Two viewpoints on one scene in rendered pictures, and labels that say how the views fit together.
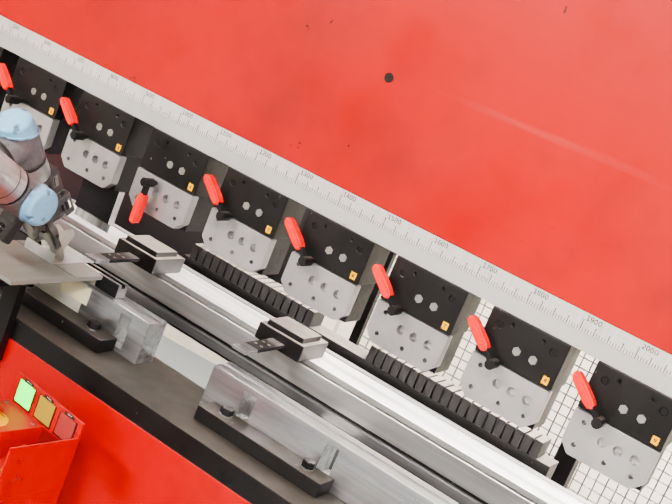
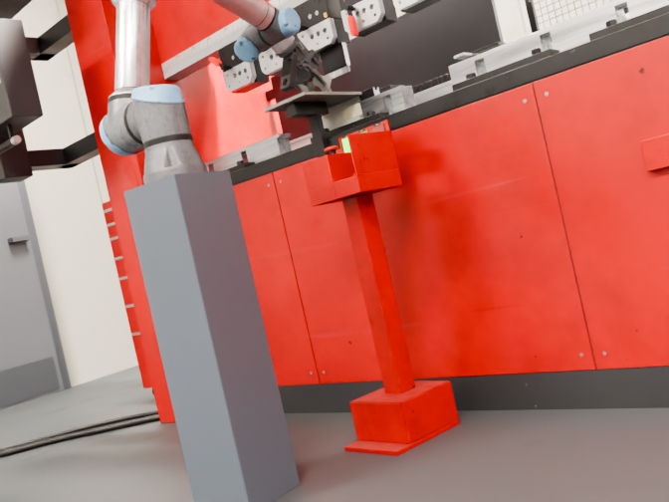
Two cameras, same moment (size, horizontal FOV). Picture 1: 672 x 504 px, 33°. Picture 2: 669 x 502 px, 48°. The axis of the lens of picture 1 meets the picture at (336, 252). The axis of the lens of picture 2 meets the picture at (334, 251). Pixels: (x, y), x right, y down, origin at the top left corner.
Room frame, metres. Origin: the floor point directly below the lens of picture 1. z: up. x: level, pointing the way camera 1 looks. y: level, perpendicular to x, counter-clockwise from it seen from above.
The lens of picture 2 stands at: (-0.08, -0.06, 0.54)
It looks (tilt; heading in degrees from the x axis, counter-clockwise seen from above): 0 degrees down; 17
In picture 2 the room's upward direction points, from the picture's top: 13 degrees counter-clockwise
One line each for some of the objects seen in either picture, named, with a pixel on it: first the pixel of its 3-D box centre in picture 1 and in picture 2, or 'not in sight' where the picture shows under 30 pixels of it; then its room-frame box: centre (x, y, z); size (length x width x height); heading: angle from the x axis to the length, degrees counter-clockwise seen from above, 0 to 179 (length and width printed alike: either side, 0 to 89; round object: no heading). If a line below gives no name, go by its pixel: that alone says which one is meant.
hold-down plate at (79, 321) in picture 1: (56, 313); (348, 129); (2.23, 0.50, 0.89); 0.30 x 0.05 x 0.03; 64
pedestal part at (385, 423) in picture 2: not in sight; (397, 415); (1.86, 0.45, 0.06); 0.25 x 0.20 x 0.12; 148
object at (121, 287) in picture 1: (88, 270); (352, 101); (2.29, 0.48, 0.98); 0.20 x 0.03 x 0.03; 64
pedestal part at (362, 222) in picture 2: not in sight; (378, 293); (1.88, 0.43, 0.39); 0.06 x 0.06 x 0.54; 58
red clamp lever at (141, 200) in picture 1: (143, 200); (352, 21); (2.18, 0.40, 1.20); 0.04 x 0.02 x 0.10; 154
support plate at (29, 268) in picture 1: (28, 261); (314, 102); (2.17, 0.57, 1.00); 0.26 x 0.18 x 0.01; 154
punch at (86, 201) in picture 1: (98, 203); (335, 62); (2.30, 0.51, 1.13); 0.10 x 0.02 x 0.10; 64
